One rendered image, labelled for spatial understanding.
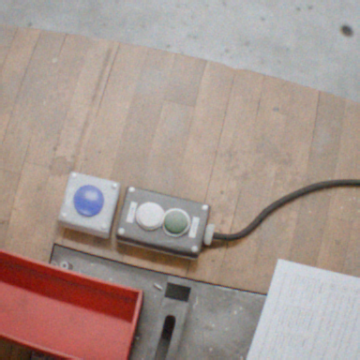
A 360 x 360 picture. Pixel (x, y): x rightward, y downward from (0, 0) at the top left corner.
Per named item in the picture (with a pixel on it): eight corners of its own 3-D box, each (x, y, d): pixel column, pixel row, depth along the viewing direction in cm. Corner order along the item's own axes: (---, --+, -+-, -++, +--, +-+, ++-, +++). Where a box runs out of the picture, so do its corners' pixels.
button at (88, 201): (78, 185, 136) (77, 180, 134) (108, 192, 136) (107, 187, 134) (70, 215, 135) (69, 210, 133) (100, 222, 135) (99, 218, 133)
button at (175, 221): (166, 212, 136) (167, 207, 134) (189, 217, 136) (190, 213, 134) (160, 233, 135) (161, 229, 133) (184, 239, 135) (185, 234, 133)
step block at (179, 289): (167, 290, 134) (169, 275, 126) (189, 294, 134) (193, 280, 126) (156, 334, 132) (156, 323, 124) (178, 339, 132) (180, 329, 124)
